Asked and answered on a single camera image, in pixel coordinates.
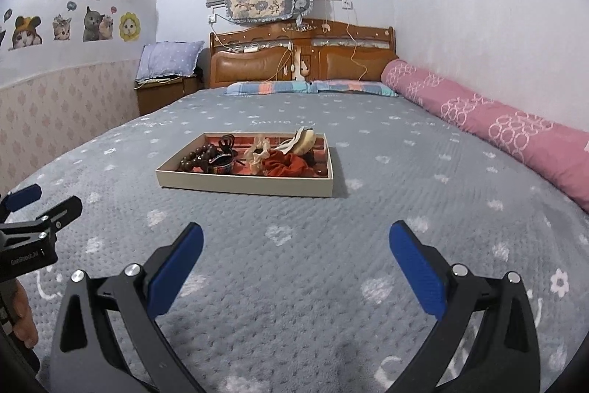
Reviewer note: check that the pink rolled quilt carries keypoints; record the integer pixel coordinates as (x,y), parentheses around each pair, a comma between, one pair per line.
(483,112)

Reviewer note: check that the purple dotted pillow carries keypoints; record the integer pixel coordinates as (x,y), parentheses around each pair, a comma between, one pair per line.
(170,59)

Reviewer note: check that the yellow flower cat sticker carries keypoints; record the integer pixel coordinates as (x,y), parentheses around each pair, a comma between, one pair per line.
(129,27)

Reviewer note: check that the beige tray with brick lining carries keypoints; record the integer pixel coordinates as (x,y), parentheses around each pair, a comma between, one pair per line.
(239,186)

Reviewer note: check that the person's left hand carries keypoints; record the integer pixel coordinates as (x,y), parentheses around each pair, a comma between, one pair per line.
(25,319)

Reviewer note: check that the hat cat wall sticker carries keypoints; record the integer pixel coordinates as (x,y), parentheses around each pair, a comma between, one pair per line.
(25,36)

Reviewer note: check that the small kitten wall sticker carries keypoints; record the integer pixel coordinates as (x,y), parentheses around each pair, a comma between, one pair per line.
(62,29)

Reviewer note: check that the wooden nightstand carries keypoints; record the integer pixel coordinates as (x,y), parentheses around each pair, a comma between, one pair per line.
(158,98)

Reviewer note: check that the black hair claw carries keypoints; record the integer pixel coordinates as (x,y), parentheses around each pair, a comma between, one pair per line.
(226,146)

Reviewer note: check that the orange fabric scrunchie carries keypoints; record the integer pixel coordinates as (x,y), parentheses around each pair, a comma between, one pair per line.
(285,165)

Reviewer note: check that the cream satin scrunchie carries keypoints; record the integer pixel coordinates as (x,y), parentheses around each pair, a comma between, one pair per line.
(257,153)

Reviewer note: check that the beige plush hair clip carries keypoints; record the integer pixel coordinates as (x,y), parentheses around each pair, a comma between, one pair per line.
(303,142)

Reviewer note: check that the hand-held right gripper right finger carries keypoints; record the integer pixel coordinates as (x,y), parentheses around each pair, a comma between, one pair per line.
(416,268)

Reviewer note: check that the wooden bed headboard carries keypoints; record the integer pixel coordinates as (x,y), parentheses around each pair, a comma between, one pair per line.
(239,68)

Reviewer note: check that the grey cats wall sticker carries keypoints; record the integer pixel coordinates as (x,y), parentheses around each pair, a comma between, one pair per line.
(94,24)

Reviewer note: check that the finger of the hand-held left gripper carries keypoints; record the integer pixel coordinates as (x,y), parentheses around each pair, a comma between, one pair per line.
(64,211)
(23,196)

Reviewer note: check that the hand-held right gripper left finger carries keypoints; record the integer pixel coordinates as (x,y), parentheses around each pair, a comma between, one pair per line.
(177,268)

